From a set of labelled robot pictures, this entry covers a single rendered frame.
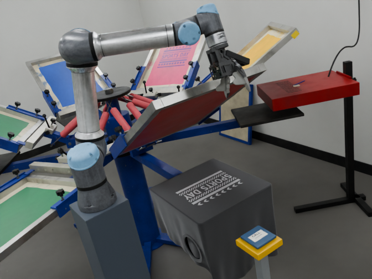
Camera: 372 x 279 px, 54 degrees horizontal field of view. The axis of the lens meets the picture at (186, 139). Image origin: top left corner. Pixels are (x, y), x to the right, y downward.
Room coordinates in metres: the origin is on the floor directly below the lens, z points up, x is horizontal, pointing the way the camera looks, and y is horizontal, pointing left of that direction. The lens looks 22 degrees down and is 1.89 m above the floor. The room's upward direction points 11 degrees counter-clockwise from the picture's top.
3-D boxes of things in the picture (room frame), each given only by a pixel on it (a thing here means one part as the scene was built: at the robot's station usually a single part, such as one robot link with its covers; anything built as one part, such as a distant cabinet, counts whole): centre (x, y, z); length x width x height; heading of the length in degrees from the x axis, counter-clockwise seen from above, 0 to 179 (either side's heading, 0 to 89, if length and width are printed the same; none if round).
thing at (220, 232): (1.47, -0.17, 0.74); 0.45 x 0.03 x 0.43; 119
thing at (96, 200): (1.27, 0.39, 1.25); 0.15 x 0.15 x 0.10
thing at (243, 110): (2.64, -0.19, 0.91); 1.34 x 0.41 x 0.08; 89
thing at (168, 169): (2.11, 0.18, 0.89); 1.24 x 0.06 x 0.06; 29
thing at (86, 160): (1.28, 0.39, 1.37); 0.13 x 0.12 x 0.14; 2
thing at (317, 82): (2.62, -0.94, 1.06); 0.61 x 0.46 x 0.12; 89
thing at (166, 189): (1.67, -0.06, 0.95); 0.48 x 0.44 x 0.01; 29
